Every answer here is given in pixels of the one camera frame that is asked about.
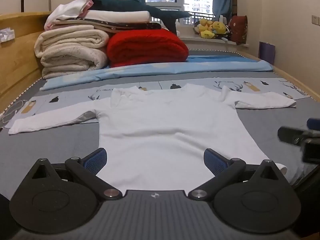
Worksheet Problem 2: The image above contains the white and pink cloth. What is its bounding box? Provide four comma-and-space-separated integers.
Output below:
44, 0, 94, 30

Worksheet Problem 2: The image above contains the red folded blanket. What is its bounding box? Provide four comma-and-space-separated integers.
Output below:
106, 28, 189, 68

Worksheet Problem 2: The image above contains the dark red cushion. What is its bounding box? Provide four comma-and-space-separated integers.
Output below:
229, 15, 248, 45

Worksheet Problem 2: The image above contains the yellow plush toy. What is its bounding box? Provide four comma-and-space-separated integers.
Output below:
196, 19, 216, 39
212, 21, 230, 36

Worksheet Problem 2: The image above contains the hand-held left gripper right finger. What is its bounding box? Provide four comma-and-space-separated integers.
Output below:
188, 148, 288, 200

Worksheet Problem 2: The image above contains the teal shark plush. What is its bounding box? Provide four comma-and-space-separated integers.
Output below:
89, 0, 193, 35

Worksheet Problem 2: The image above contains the tissue pack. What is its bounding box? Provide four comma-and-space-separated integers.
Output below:
0, 27, 15, 43

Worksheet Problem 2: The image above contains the white folded sheet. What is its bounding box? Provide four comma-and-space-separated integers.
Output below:
85, 10, 150, 23

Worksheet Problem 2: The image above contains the light blue sheet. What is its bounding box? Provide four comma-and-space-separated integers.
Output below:
40, 55, 273, 91

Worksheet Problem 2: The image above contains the wooden headboard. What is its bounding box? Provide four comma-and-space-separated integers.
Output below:
0, 11, 52, 113

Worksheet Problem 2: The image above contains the cream folded blanket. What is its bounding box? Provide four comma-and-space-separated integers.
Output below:
34, 29, 110, 79

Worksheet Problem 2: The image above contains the grey mattress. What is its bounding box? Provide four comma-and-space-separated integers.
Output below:
0, 49, 320, 198

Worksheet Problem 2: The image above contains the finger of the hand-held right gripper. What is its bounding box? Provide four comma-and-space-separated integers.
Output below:
278, 126, 312, 145
307, 118, 320, 130

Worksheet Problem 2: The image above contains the white cable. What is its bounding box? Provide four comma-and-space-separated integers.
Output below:
0, 100, 28, 128

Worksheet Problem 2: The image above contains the white long-sleeve shirt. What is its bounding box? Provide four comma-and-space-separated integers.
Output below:
8, 84, 297, 192

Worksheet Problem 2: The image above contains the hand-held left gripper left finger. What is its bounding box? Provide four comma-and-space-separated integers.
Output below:
30, 148, 123, 200

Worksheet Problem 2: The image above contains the deer print sheet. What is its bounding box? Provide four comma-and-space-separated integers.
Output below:
10, 76, 308, 128

